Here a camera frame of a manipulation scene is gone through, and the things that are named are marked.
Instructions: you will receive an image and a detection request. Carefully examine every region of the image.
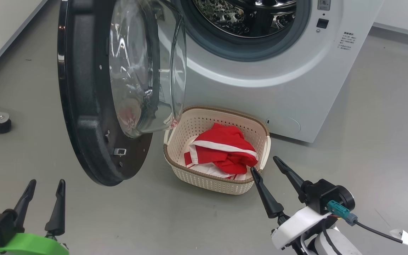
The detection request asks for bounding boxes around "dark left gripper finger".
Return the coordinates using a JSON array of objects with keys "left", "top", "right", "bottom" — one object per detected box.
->
[
  {"left": 45, "top": 179, "right": 66, "bottom": 237},
  {"left": 4, "top": 179, "right": 37, "bottom": 231}
]

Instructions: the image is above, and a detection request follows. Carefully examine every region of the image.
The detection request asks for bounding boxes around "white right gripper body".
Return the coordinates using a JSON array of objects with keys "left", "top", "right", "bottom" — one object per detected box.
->
[{"left": 271, "top": 206, "right": 332, "bottom": 250}]

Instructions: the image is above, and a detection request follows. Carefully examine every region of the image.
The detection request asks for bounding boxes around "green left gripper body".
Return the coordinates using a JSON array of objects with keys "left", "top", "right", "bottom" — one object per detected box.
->
[{"left": 0, "top": 232, "right": 69, "bottom": 255}]

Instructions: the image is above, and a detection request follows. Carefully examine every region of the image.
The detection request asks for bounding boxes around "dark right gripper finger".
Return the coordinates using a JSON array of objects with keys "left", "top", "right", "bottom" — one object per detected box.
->
[
  {"left": 251, "top": 167, "right": 285, "bottom": 219},
  {"left": 273, "top": 156, "right": 313, "bottom": 203}
]

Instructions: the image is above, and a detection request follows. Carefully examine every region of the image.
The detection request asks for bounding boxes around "black glass washing machine door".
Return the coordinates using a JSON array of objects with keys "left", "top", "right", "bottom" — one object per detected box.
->
[{"left": 57, "top": 0, "right": 188, "bottom": 187}]

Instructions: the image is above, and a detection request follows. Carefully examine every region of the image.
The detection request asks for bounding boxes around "cream perforated laundry basket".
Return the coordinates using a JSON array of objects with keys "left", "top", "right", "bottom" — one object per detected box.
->
[{"left": 163, "top": 106, "right": 272, "bottom": 196}]

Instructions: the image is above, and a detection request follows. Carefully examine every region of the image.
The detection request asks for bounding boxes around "white washing machine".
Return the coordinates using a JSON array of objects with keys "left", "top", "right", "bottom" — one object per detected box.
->
[{"left": 154, "top": 0, "right": 385, "bottom": 144}]

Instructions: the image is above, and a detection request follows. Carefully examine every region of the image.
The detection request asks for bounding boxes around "right arm cable teal plug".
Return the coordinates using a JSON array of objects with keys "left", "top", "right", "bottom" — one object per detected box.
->
[{"left": 327, "top": 200, "right": 408, "bottom": 254}]

